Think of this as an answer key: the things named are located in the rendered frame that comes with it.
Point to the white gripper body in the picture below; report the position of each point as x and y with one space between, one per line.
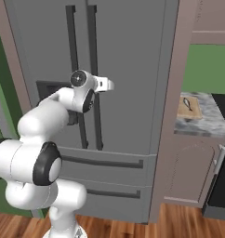
110 85

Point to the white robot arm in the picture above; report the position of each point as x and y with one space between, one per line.
46 124

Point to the plain grey fridge door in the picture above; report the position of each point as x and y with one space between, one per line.
129 77

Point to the grey fridge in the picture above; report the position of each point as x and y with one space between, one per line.
129 93

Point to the black fridge dispenser panel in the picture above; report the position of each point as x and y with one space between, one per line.
47 88

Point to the pink fridge surround panel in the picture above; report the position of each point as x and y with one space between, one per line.
12 55
173 108

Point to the dark grey fish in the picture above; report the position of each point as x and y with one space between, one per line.
188 104

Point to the grey fridge door with dispenser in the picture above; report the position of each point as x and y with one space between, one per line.
43 40

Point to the wooden cutting board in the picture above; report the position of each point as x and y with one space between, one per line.
196 108

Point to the low grey fridge drawer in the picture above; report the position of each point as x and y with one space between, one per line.
117 207

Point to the pink base cupboard door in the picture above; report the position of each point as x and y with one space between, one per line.
188 173

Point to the black oven range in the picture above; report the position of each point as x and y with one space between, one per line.
221 189

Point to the pink wall cupboard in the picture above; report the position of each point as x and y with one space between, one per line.
212 21

